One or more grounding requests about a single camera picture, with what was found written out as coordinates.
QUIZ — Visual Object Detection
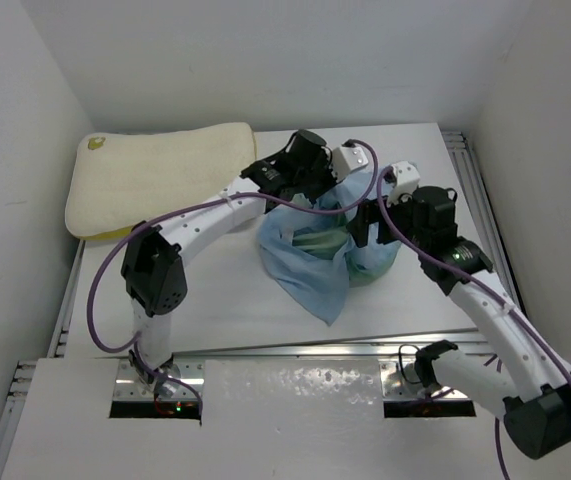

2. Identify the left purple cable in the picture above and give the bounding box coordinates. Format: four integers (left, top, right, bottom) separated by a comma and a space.
87, 139, 380, 416

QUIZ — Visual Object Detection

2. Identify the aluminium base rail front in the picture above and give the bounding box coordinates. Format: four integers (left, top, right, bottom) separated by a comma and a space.
112, 333, 492, 411

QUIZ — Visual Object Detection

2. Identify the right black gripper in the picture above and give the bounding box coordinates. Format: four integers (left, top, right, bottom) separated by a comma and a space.
346, 186, 427, 253

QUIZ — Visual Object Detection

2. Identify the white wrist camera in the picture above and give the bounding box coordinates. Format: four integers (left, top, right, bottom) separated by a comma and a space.
331, 145, 369, 183
384, 161, 420, 203

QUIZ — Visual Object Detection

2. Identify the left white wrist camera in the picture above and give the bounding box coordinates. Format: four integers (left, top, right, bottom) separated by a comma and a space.
331, 145, 369, 183

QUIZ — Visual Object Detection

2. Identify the purple cable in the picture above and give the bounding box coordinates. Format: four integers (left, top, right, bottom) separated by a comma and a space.
377, 167, 571, 480
87, 139, 380, 416

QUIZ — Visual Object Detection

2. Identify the blue green pillowcase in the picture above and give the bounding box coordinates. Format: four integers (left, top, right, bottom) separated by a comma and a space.
256, 160, 419, 327

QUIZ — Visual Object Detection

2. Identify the aluminium frame rail right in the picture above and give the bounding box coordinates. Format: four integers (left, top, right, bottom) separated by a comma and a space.
442, 131, 522, 307

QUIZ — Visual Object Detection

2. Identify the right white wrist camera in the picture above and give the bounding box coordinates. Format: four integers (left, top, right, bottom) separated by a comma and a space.
384, 161, 420, 203

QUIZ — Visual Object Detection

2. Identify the cream yellow pillow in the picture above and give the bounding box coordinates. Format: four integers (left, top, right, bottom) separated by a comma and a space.
65, 122, 257, 239

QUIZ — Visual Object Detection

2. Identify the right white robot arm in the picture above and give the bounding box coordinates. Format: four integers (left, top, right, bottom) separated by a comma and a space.
348, 186, 571, 460

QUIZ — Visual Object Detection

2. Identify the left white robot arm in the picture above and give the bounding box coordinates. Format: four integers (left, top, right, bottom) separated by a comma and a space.
121, 130, 336, 385

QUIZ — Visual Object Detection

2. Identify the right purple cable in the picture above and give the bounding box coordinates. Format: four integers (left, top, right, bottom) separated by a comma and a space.
377, 167, 571, 480

